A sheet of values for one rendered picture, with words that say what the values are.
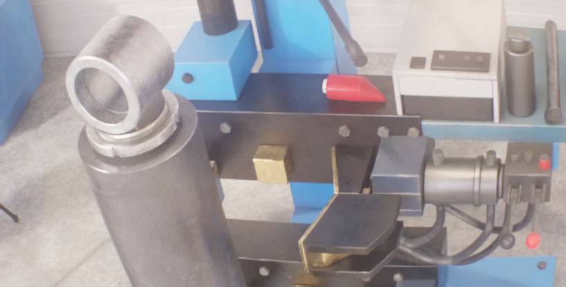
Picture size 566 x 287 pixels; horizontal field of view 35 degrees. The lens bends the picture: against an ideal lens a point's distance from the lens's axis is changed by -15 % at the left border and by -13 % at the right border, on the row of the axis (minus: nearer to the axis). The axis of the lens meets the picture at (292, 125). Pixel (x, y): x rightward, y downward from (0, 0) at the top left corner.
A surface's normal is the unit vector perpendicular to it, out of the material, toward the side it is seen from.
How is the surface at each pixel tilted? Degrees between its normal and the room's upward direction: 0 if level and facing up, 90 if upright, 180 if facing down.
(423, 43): 0
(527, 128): 90
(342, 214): 0
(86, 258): 0
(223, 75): 90
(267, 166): 90
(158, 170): 90
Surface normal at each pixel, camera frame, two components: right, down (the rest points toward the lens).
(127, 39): 0.25, -0.66
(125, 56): 0.50, -0.50
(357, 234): -0.16, -0.79
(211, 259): 0.73, 0.32
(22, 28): 0.96, 0.03
